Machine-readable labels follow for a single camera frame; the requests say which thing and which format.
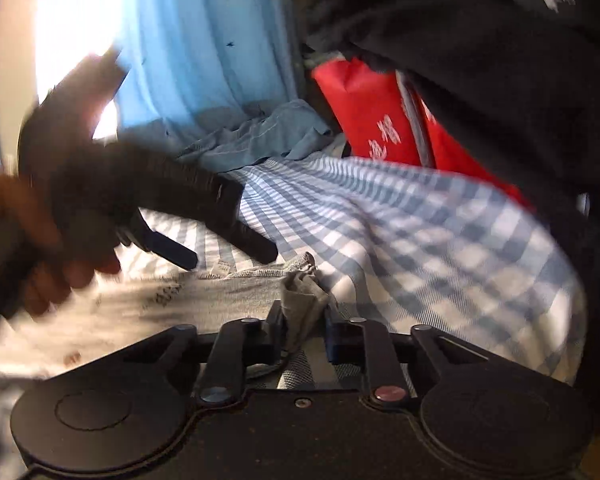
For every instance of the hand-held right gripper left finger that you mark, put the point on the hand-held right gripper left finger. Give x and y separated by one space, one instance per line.
276 332

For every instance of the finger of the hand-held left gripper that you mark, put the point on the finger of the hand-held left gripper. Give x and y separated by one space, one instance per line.
167 250
252 245

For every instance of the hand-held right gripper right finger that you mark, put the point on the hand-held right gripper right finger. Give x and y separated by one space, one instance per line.
333 346

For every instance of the grey printed pants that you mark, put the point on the grey printed pants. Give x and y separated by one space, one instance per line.
220 290

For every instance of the person's left hand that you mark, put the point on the person's left hand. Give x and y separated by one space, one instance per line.
45 280

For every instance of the blue checked bed sheet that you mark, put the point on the blue checked bed sheet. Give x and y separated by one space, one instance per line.
405 240

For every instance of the bright window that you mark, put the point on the bright window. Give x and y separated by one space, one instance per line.
75 15

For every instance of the red bag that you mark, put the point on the red bag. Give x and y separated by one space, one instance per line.
375 120

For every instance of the black cloth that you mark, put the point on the black cloth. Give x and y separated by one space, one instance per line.
480 60

